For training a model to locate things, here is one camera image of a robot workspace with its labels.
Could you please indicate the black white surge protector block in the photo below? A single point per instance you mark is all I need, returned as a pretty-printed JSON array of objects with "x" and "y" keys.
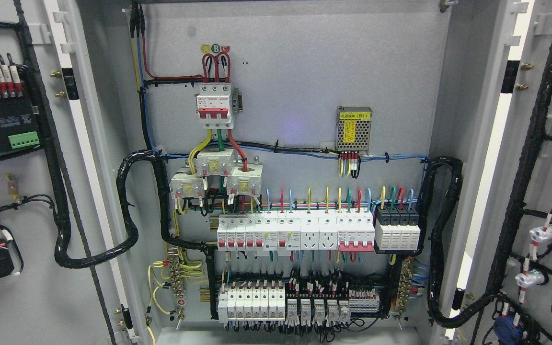
[{"x": 396, "y": 231}]

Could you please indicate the white sockets and breakers row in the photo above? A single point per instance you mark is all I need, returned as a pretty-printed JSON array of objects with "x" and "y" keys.
[{"x": 298, "y": 230}]

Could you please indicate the brass ground terminal bar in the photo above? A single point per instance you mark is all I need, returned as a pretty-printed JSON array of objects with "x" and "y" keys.
[{"x": 404, "y": 286}]

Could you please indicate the lower relay row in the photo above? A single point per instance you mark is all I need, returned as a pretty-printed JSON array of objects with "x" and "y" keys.
[{"x": 297, "y": 303}]

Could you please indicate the red white main breaker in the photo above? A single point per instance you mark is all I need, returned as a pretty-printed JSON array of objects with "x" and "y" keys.
[{"x": 217, "y": 105}]

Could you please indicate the white current transformers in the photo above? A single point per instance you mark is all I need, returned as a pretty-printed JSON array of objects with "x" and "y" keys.
[{"x": 217, "y": 169}]

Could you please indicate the metal mesh power supply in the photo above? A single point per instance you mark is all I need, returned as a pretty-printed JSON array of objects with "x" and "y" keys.
[{"x": 353, "y": 128}]

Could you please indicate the grey cabinet door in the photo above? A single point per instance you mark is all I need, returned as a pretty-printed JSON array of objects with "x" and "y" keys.
[
  {"x": 46, "y": 304},
  {"x": 494, "y": 114}
]

